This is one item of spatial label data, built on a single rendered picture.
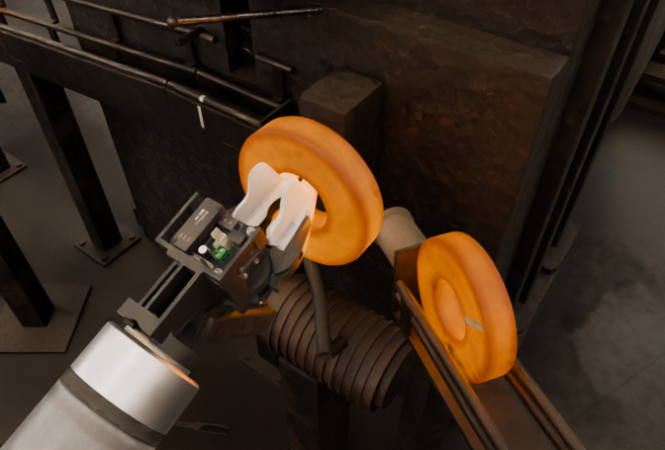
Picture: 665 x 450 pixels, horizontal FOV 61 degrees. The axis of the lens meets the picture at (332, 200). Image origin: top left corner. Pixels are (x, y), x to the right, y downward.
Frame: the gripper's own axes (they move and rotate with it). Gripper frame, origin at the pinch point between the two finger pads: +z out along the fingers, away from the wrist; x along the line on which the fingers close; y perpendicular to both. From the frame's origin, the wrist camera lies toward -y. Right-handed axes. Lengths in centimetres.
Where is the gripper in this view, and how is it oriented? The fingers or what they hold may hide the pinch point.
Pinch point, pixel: (306, 179)
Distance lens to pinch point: 54.2
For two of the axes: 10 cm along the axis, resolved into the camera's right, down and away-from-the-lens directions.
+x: -8.2, -4.1, 4.0
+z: 5.5, -7.5, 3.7
